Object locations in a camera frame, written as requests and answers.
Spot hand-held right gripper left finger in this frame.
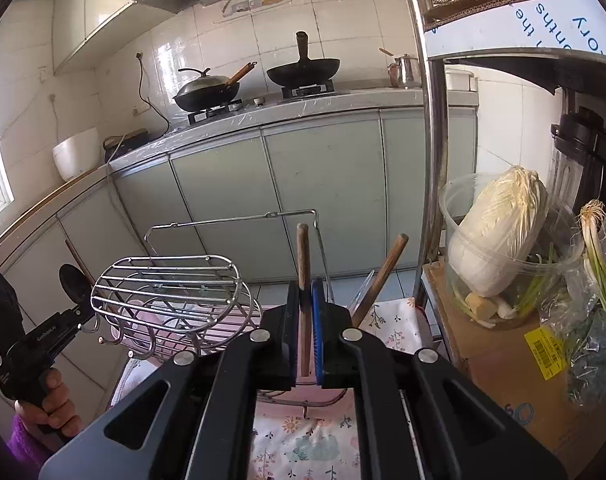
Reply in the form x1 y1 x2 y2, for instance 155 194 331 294
38 280 301 480

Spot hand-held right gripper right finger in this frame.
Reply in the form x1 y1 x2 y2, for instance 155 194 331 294
310 279 569 480

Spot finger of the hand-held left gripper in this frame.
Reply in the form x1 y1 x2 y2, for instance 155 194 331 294
65 301 98 334

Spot black plastic spoon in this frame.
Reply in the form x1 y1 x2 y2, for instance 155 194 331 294
59 263 94 311

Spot long light wooden chopstick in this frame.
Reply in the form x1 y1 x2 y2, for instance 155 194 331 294
64 239 120 312

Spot pink plastic drip tray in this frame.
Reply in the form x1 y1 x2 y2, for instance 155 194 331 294
203 309 349 408

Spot pink plastic utensil cup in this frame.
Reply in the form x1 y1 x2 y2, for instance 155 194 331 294
110 297 194 361

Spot translucent white plastic spoon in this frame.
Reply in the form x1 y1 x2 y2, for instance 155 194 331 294
345 269 377 314

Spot brown wooden chopstick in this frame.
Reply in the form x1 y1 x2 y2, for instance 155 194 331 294
296 223 312 378
351 233 410 328

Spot metal wire utensil rack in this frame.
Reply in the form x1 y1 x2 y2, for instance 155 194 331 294
80 208 350 419

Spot person's left forearm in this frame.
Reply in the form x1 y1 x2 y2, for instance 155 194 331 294
3 412 60 480

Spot person's left hand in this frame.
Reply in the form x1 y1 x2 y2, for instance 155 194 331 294
14 368 84 438

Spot floral printed tablecloth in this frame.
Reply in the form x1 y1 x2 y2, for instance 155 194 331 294
110 297 425 480

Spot grey kitchen base cabinet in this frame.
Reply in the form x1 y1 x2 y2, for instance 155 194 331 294
0 87 479 441

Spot white bucket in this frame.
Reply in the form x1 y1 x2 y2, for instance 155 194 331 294
52 127 102 184

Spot dark brown box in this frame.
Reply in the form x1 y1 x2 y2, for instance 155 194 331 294
103 129 150 162

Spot clear plastic tub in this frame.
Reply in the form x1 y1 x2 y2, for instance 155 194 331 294
439 172 585 332

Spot cardboard box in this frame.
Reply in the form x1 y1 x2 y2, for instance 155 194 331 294
422 264 606 480

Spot napa cabbage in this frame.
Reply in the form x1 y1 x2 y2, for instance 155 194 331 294
447 166 550 299

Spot gas stove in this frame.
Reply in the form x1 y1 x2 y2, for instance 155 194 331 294
187 85 352 126

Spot dark wok lid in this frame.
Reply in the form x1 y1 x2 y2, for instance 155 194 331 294
175 67 240 99

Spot plastic bag of greens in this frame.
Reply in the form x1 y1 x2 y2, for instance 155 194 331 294
552 260 606 407

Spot stainless steel kettle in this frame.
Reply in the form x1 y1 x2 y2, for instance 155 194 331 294
388 54 423 89

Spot green onions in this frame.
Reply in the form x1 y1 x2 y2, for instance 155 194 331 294
580 200 606 332

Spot white lidded container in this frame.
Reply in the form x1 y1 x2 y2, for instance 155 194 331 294
445 67 479 94

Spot upper kitchen cabinet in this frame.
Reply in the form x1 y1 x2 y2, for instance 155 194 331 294
52 0 140 77

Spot printed cardboard shelf liner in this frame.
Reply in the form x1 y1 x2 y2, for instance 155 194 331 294
422 0 606 62

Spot metal storage shelf frame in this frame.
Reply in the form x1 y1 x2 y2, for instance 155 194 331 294
397 0 606 361

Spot black power cable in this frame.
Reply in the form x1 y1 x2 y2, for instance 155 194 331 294
134 55 172 137

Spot black wok with wooden handle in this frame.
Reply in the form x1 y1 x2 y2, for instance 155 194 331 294
173 61 258 113

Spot black wok with dark handle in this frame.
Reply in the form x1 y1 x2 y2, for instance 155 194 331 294
266 31 342 88

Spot glass wall shelf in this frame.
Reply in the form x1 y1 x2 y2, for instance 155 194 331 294
213 0 292 24

